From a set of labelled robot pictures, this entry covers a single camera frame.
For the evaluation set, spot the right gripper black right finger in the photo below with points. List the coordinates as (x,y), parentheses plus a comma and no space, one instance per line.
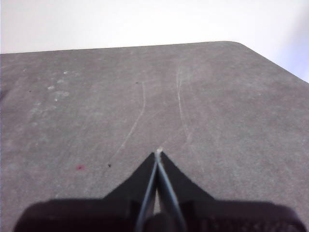
(229,216)

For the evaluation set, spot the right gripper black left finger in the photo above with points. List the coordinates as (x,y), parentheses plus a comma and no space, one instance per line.
(96,215)

